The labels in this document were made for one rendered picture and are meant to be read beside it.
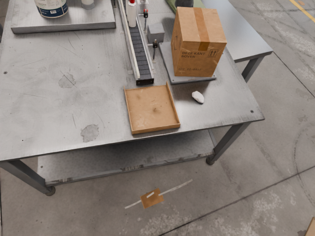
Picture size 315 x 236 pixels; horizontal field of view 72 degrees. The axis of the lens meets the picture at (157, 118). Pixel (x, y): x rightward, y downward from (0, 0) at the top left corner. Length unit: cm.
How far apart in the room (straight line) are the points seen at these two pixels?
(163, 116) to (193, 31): 48
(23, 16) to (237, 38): 152
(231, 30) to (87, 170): 154
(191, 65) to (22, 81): 98
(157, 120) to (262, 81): 192
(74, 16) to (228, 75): 113
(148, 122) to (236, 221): 120
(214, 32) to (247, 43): 57
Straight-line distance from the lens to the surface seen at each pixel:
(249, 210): 209
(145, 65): 137
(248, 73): 198
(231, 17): 203
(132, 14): 158
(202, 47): 124
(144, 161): 173
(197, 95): 129
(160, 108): 123
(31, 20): 179
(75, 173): 176
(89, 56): 151
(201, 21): 135
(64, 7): 179
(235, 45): 176
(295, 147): 256
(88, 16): 175
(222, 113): 131
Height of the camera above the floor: 185
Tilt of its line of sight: 58 degrees down
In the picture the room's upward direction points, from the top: 10 degrees clockwise
